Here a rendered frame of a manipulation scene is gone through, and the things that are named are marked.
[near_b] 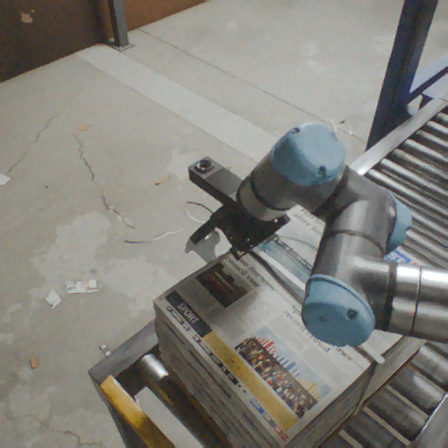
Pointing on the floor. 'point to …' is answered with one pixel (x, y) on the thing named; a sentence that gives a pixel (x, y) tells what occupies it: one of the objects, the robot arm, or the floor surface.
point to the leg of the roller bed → (127, 432)
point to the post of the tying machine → (401, 66)
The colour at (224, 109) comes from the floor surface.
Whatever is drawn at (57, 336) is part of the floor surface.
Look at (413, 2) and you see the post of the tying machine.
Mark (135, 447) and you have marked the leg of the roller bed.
